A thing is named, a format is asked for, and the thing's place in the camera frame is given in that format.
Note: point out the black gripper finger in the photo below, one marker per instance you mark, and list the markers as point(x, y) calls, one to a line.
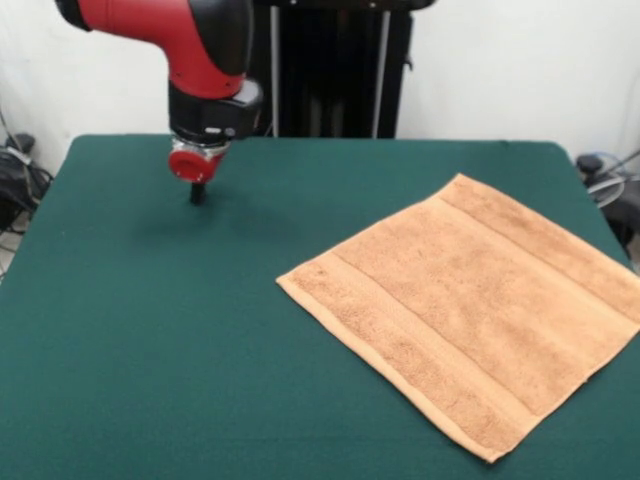
point(197, 194)

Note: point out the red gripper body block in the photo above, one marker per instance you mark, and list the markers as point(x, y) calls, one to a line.
point(190, 167)

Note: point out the tan terry towel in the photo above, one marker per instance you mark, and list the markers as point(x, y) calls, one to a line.
point(475, 310)

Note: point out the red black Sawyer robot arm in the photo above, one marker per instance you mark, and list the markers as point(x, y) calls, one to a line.
point(200, 60)

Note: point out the dark green table cloth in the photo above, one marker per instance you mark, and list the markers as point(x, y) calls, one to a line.
point(150, 325)

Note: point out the black equipment bundle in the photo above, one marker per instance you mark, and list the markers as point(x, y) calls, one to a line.
point(20, 190)

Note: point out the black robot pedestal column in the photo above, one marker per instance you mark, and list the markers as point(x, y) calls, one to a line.
point(325, 75)

